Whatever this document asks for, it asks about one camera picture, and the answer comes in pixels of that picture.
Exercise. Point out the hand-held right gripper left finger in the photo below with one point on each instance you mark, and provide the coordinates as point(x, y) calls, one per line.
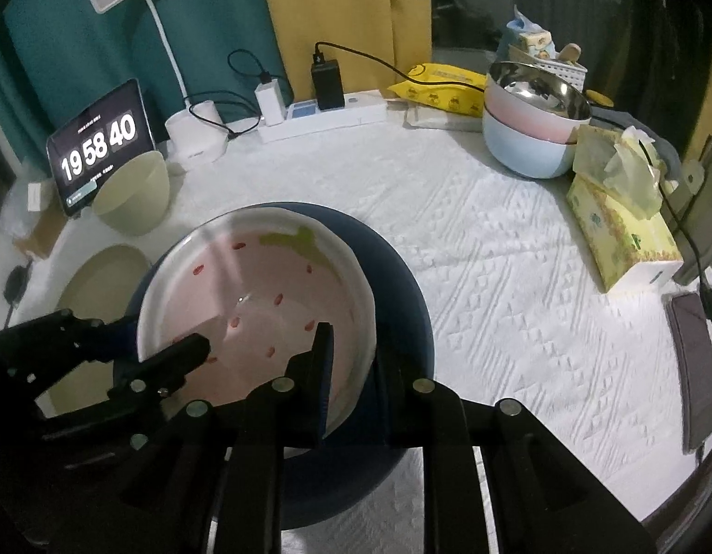
point(327, 369)

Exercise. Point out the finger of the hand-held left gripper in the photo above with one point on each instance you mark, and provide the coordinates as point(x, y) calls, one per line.
point(122, 337)
point(177, 360)

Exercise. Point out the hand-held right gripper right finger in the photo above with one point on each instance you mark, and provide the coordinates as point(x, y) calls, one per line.
point(382, 404)

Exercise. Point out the large dark blue bowl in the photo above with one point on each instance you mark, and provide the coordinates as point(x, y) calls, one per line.
point(396, 300)

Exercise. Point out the pink strawberry pattern bowl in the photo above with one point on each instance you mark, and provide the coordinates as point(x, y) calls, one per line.
point(257, 277)

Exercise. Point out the cream plate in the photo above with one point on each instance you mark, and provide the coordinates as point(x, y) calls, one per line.
point(96, 283)

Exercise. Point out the brown cardboard box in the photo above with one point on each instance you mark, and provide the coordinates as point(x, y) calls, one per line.
point(44, 231)

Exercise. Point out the cream small bowl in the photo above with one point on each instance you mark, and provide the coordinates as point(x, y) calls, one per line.
point(134, 202)

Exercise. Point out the tablet with clock display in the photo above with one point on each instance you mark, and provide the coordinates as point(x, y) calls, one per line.
point(99, 144)

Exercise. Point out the white desk lamp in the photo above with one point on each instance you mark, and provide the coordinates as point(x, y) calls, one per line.
point(197, 138)

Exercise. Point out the white power strip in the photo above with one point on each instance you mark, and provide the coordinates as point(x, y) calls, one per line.
point(356, 109)

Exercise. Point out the white charger plug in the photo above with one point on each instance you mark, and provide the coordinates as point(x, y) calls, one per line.
point(269, 104)

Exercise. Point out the black charger plug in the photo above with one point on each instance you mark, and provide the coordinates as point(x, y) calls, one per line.
point(327, 86)

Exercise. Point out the light blue bowl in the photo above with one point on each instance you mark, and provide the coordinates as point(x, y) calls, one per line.
point(517, 150)

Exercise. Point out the yellow printed tissue box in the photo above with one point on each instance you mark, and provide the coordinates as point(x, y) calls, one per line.
point(621, 231)

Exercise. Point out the teal curtain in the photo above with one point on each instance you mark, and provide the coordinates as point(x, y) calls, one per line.
point(73, 40)

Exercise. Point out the yellow wet wipes pack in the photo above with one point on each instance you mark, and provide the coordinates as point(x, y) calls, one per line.
point(436, 86)

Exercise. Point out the dark flat phone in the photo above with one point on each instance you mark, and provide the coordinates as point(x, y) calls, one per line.
point(687, 369)

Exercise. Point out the pink steel-lined bowl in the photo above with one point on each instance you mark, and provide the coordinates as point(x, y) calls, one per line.
point(523, 115)

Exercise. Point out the yellow curtain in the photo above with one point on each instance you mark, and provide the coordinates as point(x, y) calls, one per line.
point(332, 6)

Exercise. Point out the grey cloth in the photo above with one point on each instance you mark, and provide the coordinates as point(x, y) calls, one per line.
point(627, 121)

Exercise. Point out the white perforated basket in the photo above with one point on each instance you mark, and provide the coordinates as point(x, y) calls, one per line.
point(569, 75)

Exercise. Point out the blue and white snack bag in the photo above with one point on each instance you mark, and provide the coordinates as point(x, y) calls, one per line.
point(520, 26)

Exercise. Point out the dark cloth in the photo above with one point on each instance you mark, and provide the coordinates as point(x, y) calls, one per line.
point(563, 6)

